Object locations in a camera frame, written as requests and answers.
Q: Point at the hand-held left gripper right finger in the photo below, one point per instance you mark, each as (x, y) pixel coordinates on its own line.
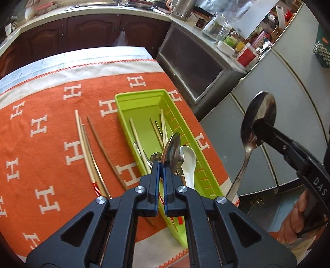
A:
(166, 180)

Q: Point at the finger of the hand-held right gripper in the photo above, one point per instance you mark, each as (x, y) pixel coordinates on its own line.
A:
(273, 135)

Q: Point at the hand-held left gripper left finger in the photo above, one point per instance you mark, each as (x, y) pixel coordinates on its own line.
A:
(156, 180)

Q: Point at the white ceramic spoon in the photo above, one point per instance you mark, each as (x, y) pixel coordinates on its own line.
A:
(189, 165)

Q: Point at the large metal spoon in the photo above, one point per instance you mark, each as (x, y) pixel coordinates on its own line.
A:
(260, 108)

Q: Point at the small metal spoon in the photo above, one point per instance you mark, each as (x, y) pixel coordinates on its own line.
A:
(173, 147)

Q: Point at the cream chopstick red striped end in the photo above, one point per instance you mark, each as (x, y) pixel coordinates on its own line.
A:
(138, 139)
(96, 187)

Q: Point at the wooden chopstick red gold end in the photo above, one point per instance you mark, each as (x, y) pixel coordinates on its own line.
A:
(155, 130)

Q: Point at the green plastic utensil tray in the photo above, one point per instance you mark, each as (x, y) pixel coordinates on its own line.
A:
(144, 105)

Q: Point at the person's right hand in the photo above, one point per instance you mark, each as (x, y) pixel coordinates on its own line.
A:
(291, 224)

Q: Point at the tan chopstick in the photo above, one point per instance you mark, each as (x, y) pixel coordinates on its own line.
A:
(103, 184)

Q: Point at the brown wooden chopstick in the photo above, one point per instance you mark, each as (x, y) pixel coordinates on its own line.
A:
(106, 153)

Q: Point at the red box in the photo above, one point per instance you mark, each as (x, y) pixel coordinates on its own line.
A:
(246, 56)

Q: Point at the green patterned box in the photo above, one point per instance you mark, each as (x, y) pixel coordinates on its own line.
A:
(322, 51)

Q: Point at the white dish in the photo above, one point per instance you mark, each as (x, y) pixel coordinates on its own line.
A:
(226, 48)

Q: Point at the grey metal cabinet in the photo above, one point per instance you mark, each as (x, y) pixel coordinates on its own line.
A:
(196, 67)

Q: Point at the green label bottle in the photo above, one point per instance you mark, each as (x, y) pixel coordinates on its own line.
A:
(230, 40)

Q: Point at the orange patterned blanket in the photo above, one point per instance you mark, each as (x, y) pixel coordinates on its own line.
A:
(51, 128)

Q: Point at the white paper roll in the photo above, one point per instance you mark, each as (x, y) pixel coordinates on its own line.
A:
(280, 16)

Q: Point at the glass jar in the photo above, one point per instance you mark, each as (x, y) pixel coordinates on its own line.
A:
(212, 25)

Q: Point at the clear plastic bag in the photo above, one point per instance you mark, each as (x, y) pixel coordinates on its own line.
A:
(121, 38)

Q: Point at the steel electric kettle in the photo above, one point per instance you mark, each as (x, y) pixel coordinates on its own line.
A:
(184, 9)

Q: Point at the light blue table cover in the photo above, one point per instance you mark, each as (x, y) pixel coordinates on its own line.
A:
(38, 67)

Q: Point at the brown wooden kitchen cabinets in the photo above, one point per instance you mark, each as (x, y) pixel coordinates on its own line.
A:
(85, 28)

